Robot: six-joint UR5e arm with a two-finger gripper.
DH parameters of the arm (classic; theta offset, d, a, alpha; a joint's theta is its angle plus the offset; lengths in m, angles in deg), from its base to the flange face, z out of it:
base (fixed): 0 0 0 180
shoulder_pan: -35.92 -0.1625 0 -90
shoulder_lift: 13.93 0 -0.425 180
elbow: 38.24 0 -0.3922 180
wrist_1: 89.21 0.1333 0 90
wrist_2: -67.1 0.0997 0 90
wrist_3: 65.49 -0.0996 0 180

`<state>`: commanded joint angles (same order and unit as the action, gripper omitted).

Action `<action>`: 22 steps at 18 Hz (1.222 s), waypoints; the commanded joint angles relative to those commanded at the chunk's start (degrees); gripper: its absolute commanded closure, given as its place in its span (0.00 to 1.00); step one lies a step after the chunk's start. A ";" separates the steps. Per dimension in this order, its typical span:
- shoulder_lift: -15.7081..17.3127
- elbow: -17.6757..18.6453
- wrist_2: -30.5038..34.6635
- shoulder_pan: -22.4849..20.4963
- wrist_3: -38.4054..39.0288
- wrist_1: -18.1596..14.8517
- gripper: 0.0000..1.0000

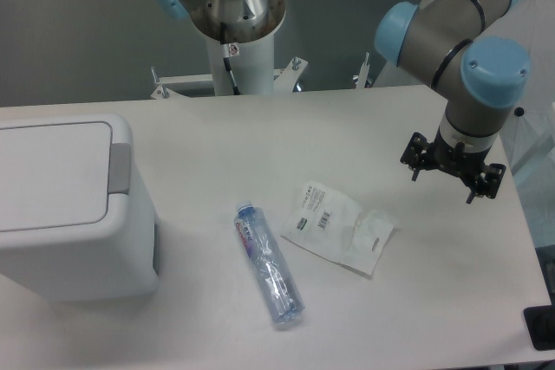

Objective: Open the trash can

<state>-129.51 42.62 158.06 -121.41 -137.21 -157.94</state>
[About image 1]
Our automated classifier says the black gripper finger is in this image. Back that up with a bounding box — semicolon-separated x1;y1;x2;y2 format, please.
460;163;506;204
400;132;435;181

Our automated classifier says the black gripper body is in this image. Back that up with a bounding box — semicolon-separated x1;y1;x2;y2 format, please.
432;125;491;178

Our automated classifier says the white push-lid trash can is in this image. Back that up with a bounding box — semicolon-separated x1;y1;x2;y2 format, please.
1;114;159;302

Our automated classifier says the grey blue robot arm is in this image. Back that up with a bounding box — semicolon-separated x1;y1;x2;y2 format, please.
156;0;531;198

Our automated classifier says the white printed umbrella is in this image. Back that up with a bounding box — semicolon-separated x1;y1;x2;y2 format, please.
372;0;555;237

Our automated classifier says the white plastic packaging bag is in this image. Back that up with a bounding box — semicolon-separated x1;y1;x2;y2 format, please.
281;180;397;277

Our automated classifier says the black device at edge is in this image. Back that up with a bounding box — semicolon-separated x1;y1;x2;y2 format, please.
523;305;554;351

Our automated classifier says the clear plastic water bottle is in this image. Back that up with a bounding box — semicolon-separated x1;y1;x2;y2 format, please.
234;201;304;327

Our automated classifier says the white metal mounting frame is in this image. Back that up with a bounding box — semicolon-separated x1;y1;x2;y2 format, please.
149;52;374;101

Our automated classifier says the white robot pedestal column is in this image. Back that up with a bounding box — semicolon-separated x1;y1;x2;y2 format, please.
189;0;287;97

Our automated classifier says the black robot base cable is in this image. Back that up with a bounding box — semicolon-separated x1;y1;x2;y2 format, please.
219;22;242;96

